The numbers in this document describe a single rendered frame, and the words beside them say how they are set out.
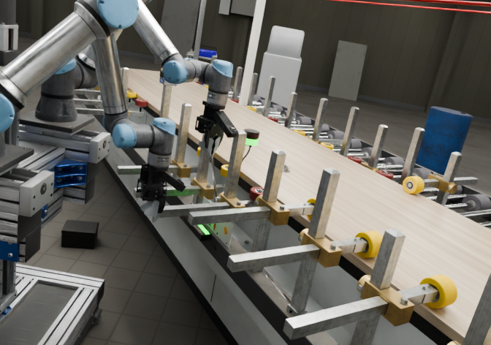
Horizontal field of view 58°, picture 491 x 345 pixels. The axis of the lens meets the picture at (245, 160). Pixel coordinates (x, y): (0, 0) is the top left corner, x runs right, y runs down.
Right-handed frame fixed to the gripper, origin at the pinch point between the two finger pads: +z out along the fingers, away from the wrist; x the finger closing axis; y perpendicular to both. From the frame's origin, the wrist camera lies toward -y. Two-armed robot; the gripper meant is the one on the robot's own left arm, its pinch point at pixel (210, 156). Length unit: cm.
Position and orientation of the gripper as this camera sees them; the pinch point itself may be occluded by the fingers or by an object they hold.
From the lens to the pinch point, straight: 166.4
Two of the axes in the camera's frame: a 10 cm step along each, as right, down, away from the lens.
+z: -2.0, 9.3, 3.2
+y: -7.6, -3.5, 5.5
